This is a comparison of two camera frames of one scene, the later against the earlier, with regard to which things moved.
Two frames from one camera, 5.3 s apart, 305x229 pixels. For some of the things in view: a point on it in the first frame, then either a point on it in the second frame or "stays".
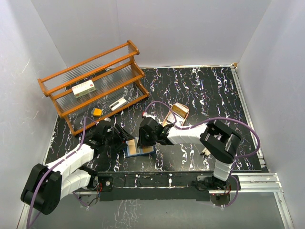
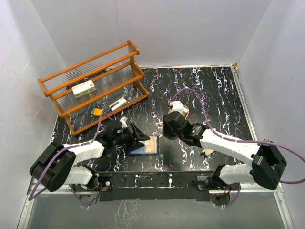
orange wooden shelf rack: x=89 y=91 stays
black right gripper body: x=152 y=138 → x=169 y=132
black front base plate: x=154 y=185 stays
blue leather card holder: x=143 y=150 → x=157 y=143
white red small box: x=83 y=88 stays
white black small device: x=118 y=104 stays
